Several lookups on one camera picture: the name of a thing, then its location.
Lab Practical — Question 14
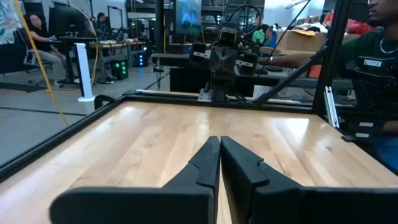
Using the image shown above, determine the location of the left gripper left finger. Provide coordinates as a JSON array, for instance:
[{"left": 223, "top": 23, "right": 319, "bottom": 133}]
[{"left": 49, "top": 136, "right": 221, "bottom": 224}]

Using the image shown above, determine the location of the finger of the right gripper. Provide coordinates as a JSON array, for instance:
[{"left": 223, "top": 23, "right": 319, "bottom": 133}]
[
  {"left": 210, "top": 46, "right": 224, "bottom": 74},
  {"left": 223, "top": 46, "right": 238, "bottom": 74}
]

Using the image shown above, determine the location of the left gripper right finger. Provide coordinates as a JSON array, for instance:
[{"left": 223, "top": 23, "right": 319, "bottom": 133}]
[{"left": 220, "top": 136, "right": 398, "bottom": 224}]

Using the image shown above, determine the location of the large display screen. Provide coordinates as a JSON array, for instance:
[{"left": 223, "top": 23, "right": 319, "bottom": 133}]
[{"left": 175, "top": 0, "right": 203, "bottom": 35}]

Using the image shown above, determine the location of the person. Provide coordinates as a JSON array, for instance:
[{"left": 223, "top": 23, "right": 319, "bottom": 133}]
[
  {"left": 251, "top": 14, "right": 276, "bottom": 48},
  {"left": 24, "top": 14, "right": 68, "bottom": 85},
  {"left": 257, "top": 0, "right": 398, "bottom": 174},
  {"left": 94, "top": 12, "right": 110, "bottom": 41}
]

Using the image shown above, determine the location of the black computer with blue lights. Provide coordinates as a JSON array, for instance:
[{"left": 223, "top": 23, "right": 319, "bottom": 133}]
[{"left": 132, "top": 49, "right": 150, "bottom": 68}]

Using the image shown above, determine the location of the cardboard box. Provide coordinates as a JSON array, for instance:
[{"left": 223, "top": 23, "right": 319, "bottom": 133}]
[{"left": 275, "top": 29, "right": 328, "bottom": 52}]

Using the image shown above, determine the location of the black computer with green lights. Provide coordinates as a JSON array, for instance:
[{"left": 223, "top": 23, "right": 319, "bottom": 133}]
[{"left": 110, "top": 58, "right": 130, "bottom": 81}]

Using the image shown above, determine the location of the wooden workbench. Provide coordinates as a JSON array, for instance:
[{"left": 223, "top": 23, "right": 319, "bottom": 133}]
[{"left": 88, "top": 40, "right": 147, "bottom": 68}]

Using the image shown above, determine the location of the white pillar with blue stripe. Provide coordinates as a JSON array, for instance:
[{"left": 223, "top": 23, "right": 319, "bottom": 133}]
[{"left": 73, "top": 42, "right": 96, "bottom": 103}]

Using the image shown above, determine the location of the red fabric pile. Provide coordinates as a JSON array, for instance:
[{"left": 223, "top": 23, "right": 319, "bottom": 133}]
[{"left": 323, "top": 11, "right": 371, "bottom": 35}]

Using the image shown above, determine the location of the black office chair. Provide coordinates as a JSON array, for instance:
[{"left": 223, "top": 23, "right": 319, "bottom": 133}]
[{"left": 17, "top": 27, "right": 55, "bottom": 86}]

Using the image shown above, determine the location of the floral patterned panel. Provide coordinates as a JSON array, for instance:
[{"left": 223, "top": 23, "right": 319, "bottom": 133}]
[{"left": 0, "top": 0, "right": 23, "bottom": 45}]

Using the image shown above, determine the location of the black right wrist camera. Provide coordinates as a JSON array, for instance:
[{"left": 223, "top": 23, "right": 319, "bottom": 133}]
[{"left": 218, "top": 26, "right": 239, "bottom": 48}]

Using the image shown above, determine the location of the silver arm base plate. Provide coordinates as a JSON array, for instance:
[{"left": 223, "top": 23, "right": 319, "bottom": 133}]
[{"left": 198, "top": 88, "right": 214, "bottom": 102}]

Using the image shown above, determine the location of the black post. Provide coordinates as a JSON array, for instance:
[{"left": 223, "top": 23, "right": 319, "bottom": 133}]
[{"left": 154, "top": 0, "right": 165, "bottom": 53}]

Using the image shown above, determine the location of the silver angle bracket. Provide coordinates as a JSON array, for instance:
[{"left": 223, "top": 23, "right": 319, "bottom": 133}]
[{"left": 323, "top": 86, "right": 340, "bottom": 128}]

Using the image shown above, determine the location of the black cable loop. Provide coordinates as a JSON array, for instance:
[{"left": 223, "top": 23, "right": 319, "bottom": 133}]
[{"left": 94, "top": 95, "right": 118, "bottom": 110}]

